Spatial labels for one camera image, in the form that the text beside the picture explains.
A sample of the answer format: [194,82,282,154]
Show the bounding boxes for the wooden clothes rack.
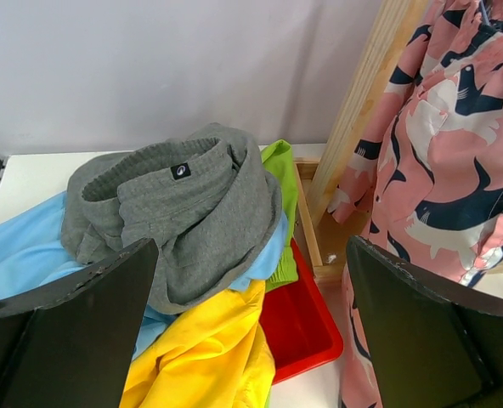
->
[291,0,503,284]

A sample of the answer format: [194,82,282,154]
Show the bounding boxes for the pink shark-print shorts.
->
[325,0,503,408]

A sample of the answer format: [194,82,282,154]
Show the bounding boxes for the light blue shorts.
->
[0,192,288,360]

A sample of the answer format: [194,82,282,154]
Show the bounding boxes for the yellow shorts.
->
[120,280,275,407]

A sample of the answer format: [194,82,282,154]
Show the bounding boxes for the grey shorts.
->
[61,123,282,315]

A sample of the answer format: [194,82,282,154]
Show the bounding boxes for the red plastic tray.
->
[259,246,343,383]

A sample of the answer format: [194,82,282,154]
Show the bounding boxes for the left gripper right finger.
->
[346,236,503,407]

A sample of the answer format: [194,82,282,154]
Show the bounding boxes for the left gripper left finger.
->
[0,239,158,407]

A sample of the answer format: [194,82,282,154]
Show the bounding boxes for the lime green shorts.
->
[259,139,299,408]

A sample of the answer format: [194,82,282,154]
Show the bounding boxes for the blue wire hanger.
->
[478,0,490,25]

